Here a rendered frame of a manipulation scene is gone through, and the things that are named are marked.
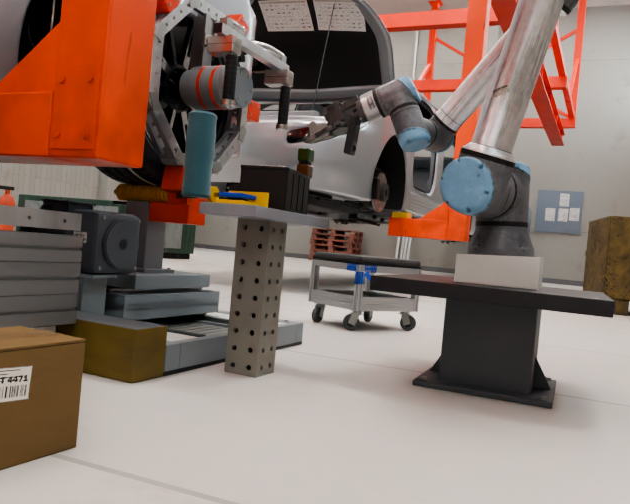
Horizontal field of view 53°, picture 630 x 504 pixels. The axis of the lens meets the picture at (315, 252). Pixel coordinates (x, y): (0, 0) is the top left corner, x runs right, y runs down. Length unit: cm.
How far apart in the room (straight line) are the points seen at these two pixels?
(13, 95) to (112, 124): 30
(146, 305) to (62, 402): 95
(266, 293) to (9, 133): 77
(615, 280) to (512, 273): 443
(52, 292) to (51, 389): 56
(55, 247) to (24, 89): 43
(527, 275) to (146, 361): 103
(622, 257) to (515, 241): 440
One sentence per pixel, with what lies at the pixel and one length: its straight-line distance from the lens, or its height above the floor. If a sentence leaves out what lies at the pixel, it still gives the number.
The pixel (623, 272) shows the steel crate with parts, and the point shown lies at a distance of 625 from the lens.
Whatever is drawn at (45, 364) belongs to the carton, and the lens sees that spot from 106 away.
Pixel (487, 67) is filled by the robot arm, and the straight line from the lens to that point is 196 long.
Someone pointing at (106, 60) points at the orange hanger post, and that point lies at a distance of 160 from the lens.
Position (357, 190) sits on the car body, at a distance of 470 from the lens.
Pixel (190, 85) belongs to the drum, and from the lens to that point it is 213.
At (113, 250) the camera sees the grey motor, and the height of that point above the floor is 30.
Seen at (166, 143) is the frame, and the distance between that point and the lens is 202.
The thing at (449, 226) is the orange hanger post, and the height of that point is 63.
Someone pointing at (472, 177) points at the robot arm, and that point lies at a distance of 170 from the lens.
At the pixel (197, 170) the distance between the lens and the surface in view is 195.
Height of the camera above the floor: 36
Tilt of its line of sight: 1 degrees down
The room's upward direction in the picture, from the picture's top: 5 degrees clockwise
